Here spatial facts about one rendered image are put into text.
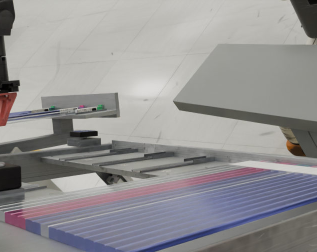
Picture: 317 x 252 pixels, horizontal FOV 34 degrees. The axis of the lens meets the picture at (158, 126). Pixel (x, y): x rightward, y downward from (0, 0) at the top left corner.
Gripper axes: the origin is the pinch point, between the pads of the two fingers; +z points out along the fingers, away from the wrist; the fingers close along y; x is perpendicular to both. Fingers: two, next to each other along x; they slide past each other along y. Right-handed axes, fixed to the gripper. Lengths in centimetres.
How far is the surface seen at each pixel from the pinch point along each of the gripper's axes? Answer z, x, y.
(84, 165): 7.7, 0.3, 29.5
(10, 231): 5, -33, 62
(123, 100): 7, 134, -109
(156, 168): 8.0, 5.2, 43.5
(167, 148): 7.5, 19.3, 32.9
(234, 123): 17, 122, -25
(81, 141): 5.5, 11.5, 14.2
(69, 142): 5.8, 10.9, 10.3
